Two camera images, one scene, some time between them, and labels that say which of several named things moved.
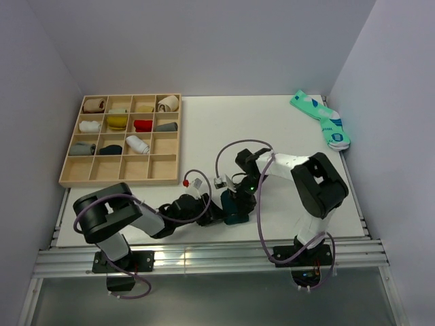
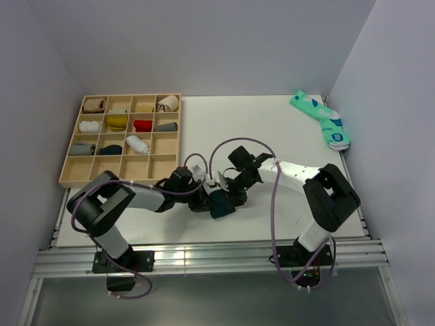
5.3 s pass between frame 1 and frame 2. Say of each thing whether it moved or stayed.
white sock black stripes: stayed
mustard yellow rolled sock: stayed
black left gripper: moved
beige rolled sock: stayed
